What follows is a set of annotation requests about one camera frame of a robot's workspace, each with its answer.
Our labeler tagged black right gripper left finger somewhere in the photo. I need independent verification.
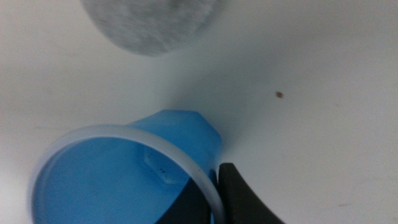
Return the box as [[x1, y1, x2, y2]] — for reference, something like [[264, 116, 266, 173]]
[[154, 179, 213, 224]]

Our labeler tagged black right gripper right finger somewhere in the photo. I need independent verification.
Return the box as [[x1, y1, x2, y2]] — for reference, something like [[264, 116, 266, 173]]
[[218, 162, 286, 224]]

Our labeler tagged blue plastic cup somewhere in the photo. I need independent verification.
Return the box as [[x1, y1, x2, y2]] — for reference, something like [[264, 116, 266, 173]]
[[27, 109, 226, 224]]

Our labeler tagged round grey cup mat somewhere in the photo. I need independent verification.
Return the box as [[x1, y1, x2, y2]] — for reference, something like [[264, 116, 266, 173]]
[[80, 0, 225, 57]]

